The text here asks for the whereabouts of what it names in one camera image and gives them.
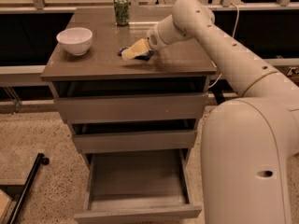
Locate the green soda can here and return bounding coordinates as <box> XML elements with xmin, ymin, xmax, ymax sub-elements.
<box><xmin>113</xmin><ymin>0</ymin><xmax>129</xmax><ymax>26</ymax></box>

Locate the white cable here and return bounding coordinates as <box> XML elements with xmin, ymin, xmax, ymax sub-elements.
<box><xmin>207</xmin><ymin>3</ymin><xmax>240</xmax><ymax>90</ymax></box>

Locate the grey top drawer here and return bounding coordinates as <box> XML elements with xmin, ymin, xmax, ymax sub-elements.
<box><xmin>55</xmin><ymin>93</ymin><xmax>207</xmax><ymax>124</ymax></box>

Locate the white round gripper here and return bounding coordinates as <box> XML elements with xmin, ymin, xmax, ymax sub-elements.
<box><xmin>121</xmin><ymin>26</ymin><xmax>164</xmax><ymax>60</ymax></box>

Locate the black metal bar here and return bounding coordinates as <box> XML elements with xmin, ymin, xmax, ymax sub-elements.
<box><xmin>7</xmin><ymin>153</ymin><xmax>50</xmax><ymax>224</ymax></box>

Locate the white ceramic bowl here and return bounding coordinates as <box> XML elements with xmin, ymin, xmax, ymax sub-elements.
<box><xmin>56</xmin><ymin>27</ymin><xmax>93</xmax><ymax>56</ymax></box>

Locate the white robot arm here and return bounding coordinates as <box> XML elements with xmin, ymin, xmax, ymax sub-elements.
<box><xmin>121</xmin><ymin>0</ymin><xmax>299</xmax><ymax>224</ymax></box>

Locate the grey drawer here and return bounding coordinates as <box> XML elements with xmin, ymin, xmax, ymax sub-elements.
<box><xmin>55</xmin><ymin>93</ymin><xmax>207</xmax><ymax>124</ymax></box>
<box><xmin>72</xmin><ymin>130</ymin><xmax>196</xmax><ymax>154</ymax></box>
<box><xmin>75</xmin><ymin>149</ymin><xmax>202</xmax><ymax>224</ymax></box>

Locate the blue rxbar blueberry wrapper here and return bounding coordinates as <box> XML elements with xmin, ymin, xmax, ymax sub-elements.
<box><xmin>117</xmin><ymin>47</ymin><xmax>154</xmax><ymax>61</ymax></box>

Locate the grey middle drawer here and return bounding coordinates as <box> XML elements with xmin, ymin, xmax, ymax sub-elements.
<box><xmin>72</xmin><ymin>130</ymin><xmax>196</xmax><ymax>154</ymax></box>

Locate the grey drawer cabinet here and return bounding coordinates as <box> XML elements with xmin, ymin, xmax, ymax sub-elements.
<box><xmin>40</xmin><ymin>6</ymin><xmax>217</xmax><ymax>224</ymax></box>

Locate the black table leg bracket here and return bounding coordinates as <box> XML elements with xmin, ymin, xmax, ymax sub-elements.
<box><xmin>211</xmin><ymin>89</ymin><xmax>225</xmax><ymax>105</ymax></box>

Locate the grey bottom drawer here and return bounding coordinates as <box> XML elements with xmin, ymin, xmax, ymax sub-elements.
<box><xmin>75</xmin><ymin>149</ymin><xmax>202</xmax><ymax>224</ymax></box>

